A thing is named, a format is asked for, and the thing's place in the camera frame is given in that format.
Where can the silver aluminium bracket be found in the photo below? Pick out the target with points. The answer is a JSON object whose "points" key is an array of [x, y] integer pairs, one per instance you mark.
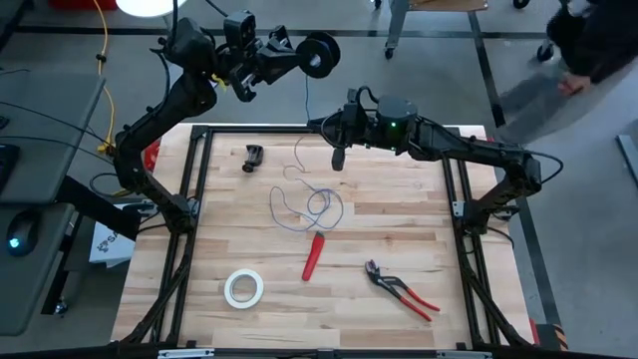
{"points": [[194, 207], [459, 208]]}

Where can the black screw clamp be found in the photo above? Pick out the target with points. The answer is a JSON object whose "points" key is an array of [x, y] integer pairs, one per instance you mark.
{"points": [[253, 155]]}

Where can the red utility knife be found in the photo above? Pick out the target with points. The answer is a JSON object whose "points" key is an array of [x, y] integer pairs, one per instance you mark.
{"points": [[313, 259]]}

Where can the grey desk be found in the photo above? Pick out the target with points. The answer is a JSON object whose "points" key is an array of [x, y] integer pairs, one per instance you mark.
{"points": [[30, 289], [50, 149]]}

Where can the white tape roll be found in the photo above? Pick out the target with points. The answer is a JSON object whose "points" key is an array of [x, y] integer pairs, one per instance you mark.
{"points": [[227, 289]]}

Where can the black diagonal bar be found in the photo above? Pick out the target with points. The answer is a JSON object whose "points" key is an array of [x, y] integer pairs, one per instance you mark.
{"points": [[99, 207]]}

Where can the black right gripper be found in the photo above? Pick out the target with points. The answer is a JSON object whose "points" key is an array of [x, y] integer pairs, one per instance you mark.
{"points": [[356, 127]]}

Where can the white floor lamp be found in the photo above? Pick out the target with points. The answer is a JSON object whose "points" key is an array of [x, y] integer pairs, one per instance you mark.
{"points": [[149, 6]]}

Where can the black computer mouse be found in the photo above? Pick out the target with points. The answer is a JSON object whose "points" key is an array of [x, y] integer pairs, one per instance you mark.
{"points": [[22, 232]]}

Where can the yellow black striped block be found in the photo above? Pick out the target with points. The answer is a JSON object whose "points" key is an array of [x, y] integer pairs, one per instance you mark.
{"points": [[558, 336]]}

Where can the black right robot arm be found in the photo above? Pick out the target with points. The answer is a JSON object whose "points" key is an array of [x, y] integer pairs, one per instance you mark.
{"points": [[473, 149]]}

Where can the wooden wheeled workbench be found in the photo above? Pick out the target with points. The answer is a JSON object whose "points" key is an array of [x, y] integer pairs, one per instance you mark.
{"points": [[448, 4]]}

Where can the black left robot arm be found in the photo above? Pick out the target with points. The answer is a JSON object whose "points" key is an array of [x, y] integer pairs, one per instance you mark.
{"points": [[149, 124]]}

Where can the white printed box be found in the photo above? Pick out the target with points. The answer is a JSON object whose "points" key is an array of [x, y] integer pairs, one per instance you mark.
{"points": [[112, 247]]}

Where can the red frame clamp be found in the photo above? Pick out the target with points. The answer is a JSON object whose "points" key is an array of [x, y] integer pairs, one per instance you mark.
{"points": [[152, 157]]}

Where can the black computer keyboard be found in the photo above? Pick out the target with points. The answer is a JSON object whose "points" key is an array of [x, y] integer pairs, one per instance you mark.
{"points": [[7, 167]]}

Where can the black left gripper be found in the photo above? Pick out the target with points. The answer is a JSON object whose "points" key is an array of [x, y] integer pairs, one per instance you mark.
{"points": [[269, 60]]}

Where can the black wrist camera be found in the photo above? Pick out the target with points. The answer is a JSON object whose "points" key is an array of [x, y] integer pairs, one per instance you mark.
{"points": [[240, 29]]}

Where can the person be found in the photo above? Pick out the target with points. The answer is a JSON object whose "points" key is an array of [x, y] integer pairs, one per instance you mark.
{"points": [[598, 40]]}

